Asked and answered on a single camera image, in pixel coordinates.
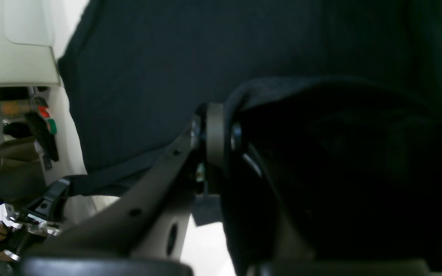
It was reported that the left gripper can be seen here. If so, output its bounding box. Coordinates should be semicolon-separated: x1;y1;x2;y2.
0;178;72;265

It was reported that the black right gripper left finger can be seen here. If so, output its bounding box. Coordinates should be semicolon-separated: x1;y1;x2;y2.
18;103;224;276

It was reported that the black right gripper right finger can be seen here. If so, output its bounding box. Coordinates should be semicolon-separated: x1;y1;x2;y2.
231;123;432;276

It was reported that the black T-shirt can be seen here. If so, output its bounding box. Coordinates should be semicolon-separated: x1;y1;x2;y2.
58;0;442;276

